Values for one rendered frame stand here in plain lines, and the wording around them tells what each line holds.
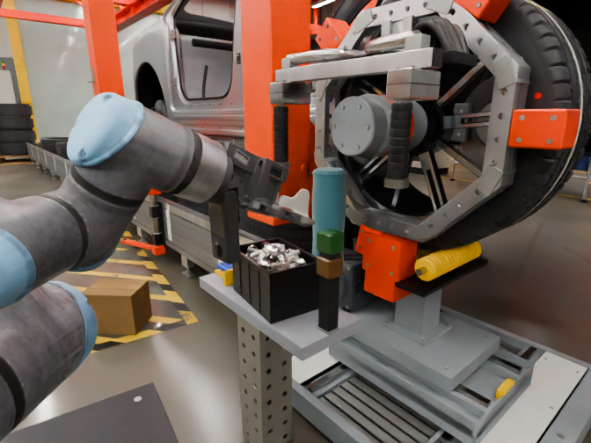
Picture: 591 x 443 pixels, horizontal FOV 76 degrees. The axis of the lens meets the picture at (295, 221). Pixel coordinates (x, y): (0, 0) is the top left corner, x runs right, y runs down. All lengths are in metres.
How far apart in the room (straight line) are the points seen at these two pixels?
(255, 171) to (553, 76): 0.60
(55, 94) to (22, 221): 13.26
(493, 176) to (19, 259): 0.77
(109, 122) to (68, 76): 13.26
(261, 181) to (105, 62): 2.51
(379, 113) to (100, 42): 2.42
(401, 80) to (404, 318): 0.78
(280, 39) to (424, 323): 0.94
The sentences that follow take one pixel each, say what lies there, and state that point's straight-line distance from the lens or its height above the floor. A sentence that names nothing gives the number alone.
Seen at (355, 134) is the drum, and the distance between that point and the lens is 0.85.
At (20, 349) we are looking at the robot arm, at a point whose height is 0.59.
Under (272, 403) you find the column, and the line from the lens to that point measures 1.09.
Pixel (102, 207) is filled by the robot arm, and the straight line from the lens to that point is 0.49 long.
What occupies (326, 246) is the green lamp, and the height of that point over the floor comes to 0.64.
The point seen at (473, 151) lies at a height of 0.75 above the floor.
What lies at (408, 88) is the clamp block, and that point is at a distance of 0.68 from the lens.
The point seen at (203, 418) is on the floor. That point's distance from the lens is 1.30.
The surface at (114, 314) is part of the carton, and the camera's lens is 1.75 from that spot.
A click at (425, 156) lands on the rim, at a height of 0.77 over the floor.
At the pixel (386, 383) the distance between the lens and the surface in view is 1.23.
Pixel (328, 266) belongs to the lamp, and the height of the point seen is 0.60.
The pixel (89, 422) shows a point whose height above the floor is 0.30.
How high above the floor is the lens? 0.87
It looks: 16 degrees down
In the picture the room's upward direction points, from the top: straight up
